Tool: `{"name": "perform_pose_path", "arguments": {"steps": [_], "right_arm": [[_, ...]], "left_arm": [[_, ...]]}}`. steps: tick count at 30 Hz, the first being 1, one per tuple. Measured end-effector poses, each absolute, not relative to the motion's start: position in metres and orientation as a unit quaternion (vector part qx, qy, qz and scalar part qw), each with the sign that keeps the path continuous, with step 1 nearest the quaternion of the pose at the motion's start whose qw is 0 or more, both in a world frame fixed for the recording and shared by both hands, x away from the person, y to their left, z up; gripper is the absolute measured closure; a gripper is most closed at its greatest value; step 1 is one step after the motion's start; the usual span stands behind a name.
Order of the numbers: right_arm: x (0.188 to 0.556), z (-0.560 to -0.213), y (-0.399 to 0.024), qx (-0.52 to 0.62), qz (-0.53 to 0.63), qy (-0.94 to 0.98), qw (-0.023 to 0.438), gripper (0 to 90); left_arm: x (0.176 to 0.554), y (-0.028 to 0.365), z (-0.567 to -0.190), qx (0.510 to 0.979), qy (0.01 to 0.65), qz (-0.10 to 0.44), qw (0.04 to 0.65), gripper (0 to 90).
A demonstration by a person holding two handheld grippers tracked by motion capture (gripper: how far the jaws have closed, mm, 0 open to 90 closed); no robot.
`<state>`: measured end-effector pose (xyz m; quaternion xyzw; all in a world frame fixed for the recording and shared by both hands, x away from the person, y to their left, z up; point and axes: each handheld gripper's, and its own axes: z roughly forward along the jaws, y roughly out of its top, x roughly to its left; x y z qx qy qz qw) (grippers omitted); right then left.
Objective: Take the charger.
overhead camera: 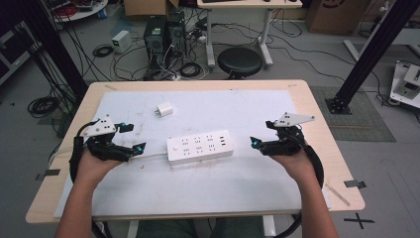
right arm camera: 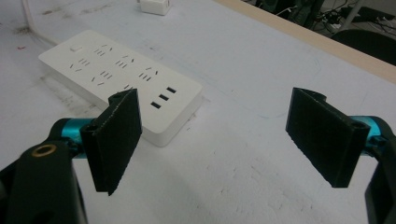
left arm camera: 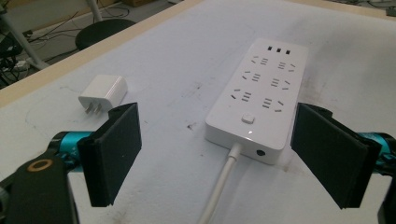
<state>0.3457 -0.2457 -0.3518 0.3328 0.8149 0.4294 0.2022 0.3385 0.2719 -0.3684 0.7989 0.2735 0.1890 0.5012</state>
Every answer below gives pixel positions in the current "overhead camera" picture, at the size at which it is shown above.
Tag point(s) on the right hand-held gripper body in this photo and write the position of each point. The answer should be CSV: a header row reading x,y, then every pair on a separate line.
x,y
287,142

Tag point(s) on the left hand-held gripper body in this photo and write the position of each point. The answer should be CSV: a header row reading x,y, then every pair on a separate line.
x,y
99,129

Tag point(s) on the person's right hand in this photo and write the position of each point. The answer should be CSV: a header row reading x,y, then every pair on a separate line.
x,y
298,165

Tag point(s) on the person's left hand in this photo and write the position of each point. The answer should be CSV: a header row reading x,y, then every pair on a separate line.
x,y
94,168

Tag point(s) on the wooden table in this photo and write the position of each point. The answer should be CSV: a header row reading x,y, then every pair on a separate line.
x,y
317,139

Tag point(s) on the white charger plug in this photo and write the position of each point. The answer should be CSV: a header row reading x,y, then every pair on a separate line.
x,y
164,109

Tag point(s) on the black tape piece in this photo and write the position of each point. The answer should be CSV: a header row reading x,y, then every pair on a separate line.
x,y
49,173
355,184

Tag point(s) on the white floor power strip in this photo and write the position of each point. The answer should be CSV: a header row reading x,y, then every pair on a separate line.
x,y
176,77

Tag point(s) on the black round stool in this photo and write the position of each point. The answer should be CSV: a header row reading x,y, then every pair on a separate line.
x,y
239,61

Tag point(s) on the thin wooden stick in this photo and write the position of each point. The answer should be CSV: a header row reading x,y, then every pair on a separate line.
x,y
337,195

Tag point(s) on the grey floor mat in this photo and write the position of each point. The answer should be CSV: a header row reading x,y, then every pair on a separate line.
x,y
363,125

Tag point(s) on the person's left leg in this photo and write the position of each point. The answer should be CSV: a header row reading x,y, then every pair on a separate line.
x,y
168,228

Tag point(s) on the person's leg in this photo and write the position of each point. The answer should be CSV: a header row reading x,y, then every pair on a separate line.
x,y
168,228
237,228

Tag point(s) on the white power supply box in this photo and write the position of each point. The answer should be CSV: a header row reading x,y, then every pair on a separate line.
x,y
121,41

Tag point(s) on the person's right leg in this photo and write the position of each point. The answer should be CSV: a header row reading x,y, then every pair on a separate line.
x,y
237,228

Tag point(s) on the black computer tower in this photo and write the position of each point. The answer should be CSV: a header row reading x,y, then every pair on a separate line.
x,y
155,39
176,33

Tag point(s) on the round white table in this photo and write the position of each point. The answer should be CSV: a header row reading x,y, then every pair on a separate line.
x,y
82,11

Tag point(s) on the white desk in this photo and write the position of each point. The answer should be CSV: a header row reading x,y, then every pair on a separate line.
x,y
251,4

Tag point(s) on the large cardboard box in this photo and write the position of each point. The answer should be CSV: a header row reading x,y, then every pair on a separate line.
x,y
336,16

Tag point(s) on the white metal device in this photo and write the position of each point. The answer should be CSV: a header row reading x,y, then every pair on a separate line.
x,y
407,86

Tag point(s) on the black metal stand post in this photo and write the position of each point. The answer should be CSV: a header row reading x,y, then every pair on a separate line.
x,y
373,49
56,49

